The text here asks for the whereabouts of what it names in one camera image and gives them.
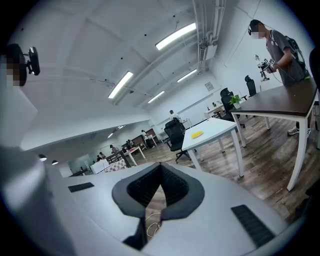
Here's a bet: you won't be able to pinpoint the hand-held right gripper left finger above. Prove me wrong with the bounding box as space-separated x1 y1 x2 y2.
111 161 161 252

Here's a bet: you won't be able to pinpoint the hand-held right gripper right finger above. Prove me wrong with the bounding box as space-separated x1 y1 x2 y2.
160 161 206 222

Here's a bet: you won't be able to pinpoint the checkered tablecloth table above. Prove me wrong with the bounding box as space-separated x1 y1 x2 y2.
103 159 127 174

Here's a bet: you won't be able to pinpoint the white box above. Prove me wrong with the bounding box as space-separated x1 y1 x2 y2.
89 159 110 175

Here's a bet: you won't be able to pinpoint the black metal rack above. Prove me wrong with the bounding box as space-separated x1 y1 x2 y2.
105 150 131 169

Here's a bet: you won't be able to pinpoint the white table with reddish top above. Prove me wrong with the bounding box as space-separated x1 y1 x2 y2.
122 146 147 167

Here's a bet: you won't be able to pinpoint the black office chair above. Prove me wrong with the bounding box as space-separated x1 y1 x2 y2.
219 87 246 129
163 119 193 163
244 74 258 98

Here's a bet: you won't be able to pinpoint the green plant in white pot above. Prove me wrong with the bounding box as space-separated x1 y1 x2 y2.
228 94 242 110

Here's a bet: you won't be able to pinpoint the ceiling tube light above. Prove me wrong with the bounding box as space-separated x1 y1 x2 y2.
176 69 198 83
147 90 166 104
155 22 197 51
107 71 134 100

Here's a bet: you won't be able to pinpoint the dark wooden table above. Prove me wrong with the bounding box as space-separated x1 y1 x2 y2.
229 77 320 192

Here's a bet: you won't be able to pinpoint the white ceiling pipes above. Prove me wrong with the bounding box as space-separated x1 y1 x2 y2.
192 0 227 76

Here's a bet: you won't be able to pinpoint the white cable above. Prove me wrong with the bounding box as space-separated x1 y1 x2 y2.
145 212 162 237

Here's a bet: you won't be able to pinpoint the head-worn black camera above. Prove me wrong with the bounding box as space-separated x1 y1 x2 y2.
23 46 41 77

